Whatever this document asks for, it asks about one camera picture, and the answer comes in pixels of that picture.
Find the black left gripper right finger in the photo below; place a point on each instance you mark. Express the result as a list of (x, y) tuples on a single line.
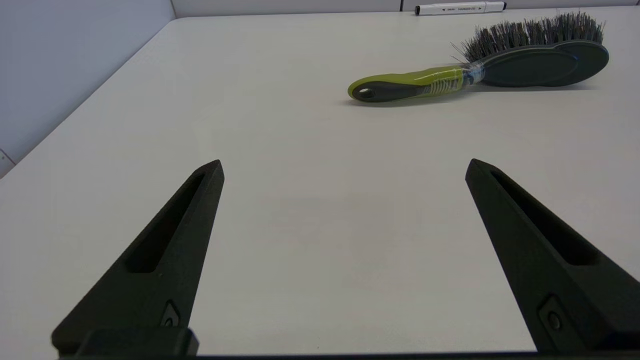
[(540, 260)]

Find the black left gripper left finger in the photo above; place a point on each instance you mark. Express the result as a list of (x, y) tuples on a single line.
[(170, 250)]

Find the white marker with black ends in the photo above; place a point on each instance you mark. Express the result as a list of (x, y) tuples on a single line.
[(460, 8)]

